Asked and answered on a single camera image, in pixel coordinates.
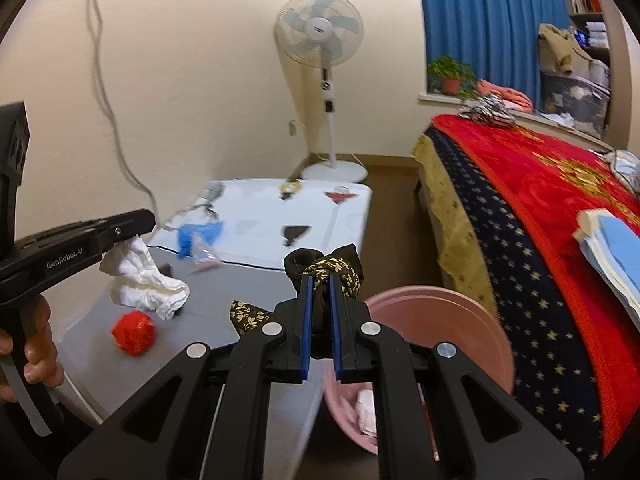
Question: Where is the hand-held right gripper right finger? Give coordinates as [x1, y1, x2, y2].
[329, 275, 585, 480]

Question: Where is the white plastic bag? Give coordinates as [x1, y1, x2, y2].
[100, 236, 192, 321]

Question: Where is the clear plastic storage box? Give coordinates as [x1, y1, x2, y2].
[540, 71, 612, 138]

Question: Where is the red gold patterned blanket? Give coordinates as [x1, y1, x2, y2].
[432, 114, 640, 471]

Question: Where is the white standing fan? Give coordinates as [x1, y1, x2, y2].
[275, 0, 369, 184]

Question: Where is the black white striped cloth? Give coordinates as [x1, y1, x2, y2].
[459, 94, 518, 128]

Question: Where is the red mesh net ball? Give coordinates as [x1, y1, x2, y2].
[111, 311, 157, 358]

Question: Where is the potted green plant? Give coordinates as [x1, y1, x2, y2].
[426, 56, 478, 101]

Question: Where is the person's left hand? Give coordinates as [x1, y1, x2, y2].
[0, 294, 67, 403]

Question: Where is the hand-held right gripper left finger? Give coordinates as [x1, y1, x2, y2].
[57, 274, 315, 480]

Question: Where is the blue curtain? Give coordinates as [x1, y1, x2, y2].
[415, 0, 571, 111]

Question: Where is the blue plastic bag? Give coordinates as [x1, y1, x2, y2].
[177, 221, 224, 259]

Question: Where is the clear plastic wrapper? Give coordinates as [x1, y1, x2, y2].
[190, 246, 222, 273]

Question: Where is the blue folded towel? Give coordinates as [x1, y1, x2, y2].
[572, 208, 640, 331]

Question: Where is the patterned cloth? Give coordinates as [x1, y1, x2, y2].
[352, 389, 379, 437]

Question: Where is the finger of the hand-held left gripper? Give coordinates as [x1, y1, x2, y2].
[17, 208, 157, 261]

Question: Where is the wooden bookshelf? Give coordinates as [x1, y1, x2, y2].
[565, 0, 632, 147]

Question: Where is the pink folded cloth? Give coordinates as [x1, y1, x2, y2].
[475, 79, 535, 112]

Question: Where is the beige jacket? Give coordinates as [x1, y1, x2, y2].
[539, 22, 591, 73]

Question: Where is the stack of folded white linens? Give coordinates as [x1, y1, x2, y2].
[575, 20, 609, 49]

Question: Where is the light blue cloth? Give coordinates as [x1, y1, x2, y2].
[607, 149, 640, 188]

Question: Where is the pink plastic waste bin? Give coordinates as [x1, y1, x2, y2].
[320, 285, 516, 456]

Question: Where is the grey wall cable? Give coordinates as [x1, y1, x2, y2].
[86, 0, 162, 227]

